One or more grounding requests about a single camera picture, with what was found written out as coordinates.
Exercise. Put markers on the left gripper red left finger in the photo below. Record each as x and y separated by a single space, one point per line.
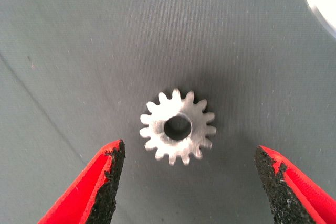
78 195

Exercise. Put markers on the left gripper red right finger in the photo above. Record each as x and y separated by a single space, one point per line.
304 200

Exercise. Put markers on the steel planetary gear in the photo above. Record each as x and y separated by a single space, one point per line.
157 127

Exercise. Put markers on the dark grey table cloth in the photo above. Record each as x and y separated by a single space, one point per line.
78 51

